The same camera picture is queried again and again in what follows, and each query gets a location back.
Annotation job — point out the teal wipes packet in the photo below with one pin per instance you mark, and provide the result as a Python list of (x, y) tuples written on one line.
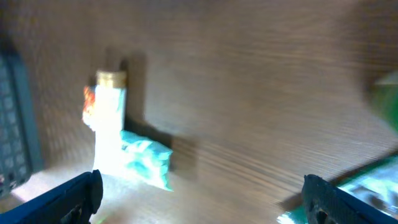
[(147, 159)]

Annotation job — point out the grey plastic basket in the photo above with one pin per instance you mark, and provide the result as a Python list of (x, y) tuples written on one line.
[(21, 155)]

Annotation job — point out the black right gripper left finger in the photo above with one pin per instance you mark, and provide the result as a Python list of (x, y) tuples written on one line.
[(74, 201)]

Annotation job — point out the orange small packet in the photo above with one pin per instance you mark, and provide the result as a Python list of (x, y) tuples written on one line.
[(89, 105)]

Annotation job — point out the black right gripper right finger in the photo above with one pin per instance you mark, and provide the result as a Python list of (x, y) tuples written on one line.
[(324, 203)]

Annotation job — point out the white tube gold cap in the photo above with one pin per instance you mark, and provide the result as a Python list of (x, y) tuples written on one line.
[(108, 120)]

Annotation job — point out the green 3M gloves packet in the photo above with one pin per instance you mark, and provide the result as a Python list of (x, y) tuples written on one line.
[(375, 185)]

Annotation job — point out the green lid gel jar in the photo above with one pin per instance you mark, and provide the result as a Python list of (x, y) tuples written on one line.
[(384, 99)]

